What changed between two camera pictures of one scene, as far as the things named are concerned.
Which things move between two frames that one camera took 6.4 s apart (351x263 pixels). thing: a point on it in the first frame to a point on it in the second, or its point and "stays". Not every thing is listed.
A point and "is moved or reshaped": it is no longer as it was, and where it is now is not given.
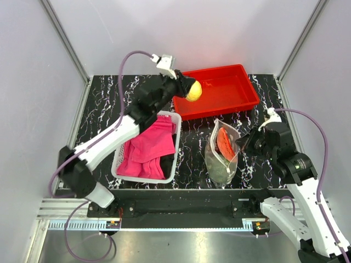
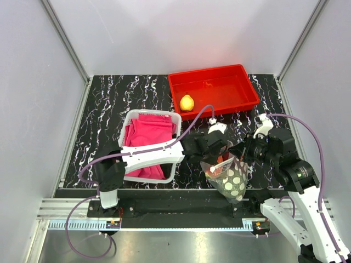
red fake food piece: x=225 y=144 is moved or reshaped
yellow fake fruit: x=195 y=91 to x=186 y=103
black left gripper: x=184 y=84 to x=214 y=159
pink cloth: x=141 y=156 stays
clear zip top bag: x=221 y=156 is moved or reshaped
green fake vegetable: x=220 y=173 to x=233 y=183
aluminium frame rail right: x=301 y=39 stays
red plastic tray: x=225 y=90 stays
